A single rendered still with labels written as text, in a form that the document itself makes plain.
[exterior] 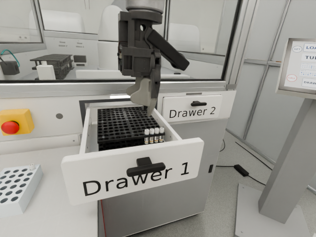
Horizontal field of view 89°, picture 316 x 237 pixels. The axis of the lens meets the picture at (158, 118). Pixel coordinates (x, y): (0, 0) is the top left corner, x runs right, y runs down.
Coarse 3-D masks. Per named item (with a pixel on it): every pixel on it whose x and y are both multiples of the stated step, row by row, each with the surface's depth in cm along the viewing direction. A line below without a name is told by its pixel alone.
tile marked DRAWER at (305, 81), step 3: (303, 78) 76; (306, 78) 76; (309, 78) 75; (303, 81) 75; (306, 81) 75; (309, 81) 75; (312, 81) 74; (315, 81) 74; (303, 84) 75; (306, 84) 75; (309, 84) 74; (312, 84) 74; (315, 84) 74; (312, 87) 73; (315, 87) 73
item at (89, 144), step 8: (136, 104) 66; (88, 112) 56; (96, 112) 61; (152, 112) 63; (88, 120) 50; (96, 120) 62; (160, 120) 55; (88, 128) 48; (96, 128) 57; (168, 128) 48; (88, 136) 46; (96, 136) 52; (168, 136) 49; (176, 136) 44; (88, 144) 44; (96, 144) 48; (80, 152) 35; (88, 152) 42
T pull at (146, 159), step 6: (138, 162) 31; (144, 162) 31; (150, 162) 31; (162, 162) 31; (132, 168) 29; (138, 168) 29; (144, 168) 29; (150, 168) 30; (156, 168) 30; (162, 168) 31; (132, 174) 29; (138, 174) 29
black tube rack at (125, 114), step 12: (108, 108) 59; (120, 108) 60; (132, 108) 60; (108, 120) 49; (120, 120) 50; (132, 120) 50; (144, 120) 51; (108, 132) 43; (120, 132) 43; (132, 132) 44; (108, 144) 43; (120, 144) 43; (132, 144) 43; (144, 144) 44
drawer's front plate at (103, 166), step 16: (160, 144) 34; (176, 144) 34; (192, 144) 36; (64, 160) 28; (80, 160) 28; (96, 160) 29; (112, 160) 30; (128, 160) 32; (160, 160) 34; (176, 160) 36; (192, 160) 38; (64, 176) 28; (80, 176) 30; (96, 176) 31; (112, 176) 32; (144, 176) 35; (160, 176) 36; (176, 176) 38; (192, 176) 40; (80, 192) 31; (112, 192) 34; (128, 192) 35
